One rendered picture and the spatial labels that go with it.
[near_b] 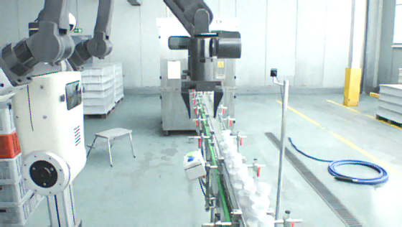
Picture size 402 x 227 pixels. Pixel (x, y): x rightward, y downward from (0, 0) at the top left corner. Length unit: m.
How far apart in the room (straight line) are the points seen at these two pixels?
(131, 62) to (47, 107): 10.22
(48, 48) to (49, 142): 0.35
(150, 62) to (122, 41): 1.23
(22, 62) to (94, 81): 6.52
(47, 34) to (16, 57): 0.10
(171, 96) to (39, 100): 4.64
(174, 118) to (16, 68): 4.88
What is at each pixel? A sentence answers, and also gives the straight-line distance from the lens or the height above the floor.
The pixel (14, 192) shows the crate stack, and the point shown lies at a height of 0.35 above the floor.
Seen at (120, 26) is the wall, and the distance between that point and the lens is 11.26.
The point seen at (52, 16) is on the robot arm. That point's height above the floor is 1.65.
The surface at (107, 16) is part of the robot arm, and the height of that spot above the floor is 1.70.
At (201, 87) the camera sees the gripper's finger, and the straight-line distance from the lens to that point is 0.76.
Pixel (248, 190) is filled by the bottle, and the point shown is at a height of 1.16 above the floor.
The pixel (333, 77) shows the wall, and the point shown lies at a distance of 12.29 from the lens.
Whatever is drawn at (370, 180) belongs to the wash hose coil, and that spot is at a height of 0.03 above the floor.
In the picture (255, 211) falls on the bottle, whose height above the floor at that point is 1.16.
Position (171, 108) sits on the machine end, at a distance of 5.59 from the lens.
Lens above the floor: 1.57
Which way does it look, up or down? 12 degrees down
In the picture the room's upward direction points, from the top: straight up
